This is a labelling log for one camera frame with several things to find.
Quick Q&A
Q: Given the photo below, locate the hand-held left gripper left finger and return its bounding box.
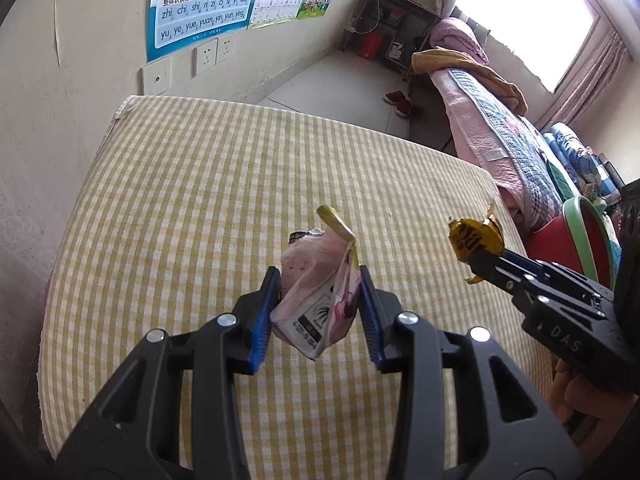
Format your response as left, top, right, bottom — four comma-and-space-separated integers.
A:
55, 266, 282, 480

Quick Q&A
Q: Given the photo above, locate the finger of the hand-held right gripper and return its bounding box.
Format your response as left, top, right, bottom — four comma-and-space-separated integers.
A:
469, 255, 531, 306
492, 249, 601, 293

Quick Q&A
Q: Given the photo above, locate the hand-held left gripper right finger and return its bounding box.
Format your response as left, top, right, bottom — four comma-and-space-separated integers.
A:
357, 265, 583, 480

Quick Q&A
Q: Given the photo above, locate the red bin green rim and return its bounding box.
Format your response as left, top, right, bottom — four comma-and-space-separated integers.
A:
525, 195, 621, 291

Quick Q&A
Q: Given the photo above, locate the yellow snack wrapper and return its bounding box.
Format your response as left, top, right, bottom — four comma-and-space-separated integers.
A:
447, 203, 505, 285

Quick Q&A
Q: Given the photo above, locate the pink white snack wrapper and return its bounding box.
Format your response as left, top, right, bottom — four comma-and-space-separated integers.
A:
270, 205, 362, 361

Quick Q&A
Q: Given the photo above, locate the person's right hand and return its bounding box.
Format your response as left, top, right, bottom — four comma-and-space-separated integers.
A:
545, 360, 618, 443

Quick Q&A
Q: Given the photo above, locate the blue bedding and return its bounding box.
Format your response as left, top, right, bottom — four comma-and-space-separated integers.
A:
542, 122, 608, 196

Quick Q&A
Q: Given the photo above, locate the bed with patterned quilt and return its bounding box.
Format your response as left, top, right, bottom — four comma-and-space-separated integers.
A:
447, 67, 566, 231

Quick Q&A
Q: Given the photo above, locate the pink bedspread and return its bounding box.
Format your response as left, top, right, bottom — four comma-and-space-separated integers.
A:
429, 67, 536, 233

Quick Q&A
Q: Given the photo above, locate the tan blanket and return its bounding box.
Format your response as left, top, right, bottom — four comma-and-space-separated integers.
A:
411, 46, 528, 116

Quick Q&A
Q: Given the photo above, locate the purple folded blanket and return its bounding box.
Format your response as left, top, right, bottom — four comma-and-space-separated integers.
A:
431, 16, 490, 66

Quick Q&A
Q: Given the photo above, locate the window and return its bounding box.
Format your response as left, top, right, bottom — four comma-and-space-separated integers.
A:
455, 0, 601, 93

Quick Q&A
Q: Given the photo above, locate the red box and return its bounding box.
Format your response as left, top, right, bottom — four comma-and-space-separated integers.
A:
357, 30, 386, 59

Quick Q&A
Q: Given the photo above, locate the black metal shelf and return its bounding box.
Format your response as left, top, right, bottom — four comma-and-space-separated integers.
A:
342, 0, 443, 78

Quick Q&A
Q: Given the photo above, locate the white round-port wall plate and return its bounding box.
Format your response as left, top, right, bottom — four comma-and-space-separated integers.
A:
139, 57, 172, 96

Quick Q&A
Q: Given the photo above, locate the blue bordered wall poster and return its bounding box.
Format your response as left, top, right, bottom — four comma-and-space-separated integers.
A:
146, 0, 263, 63

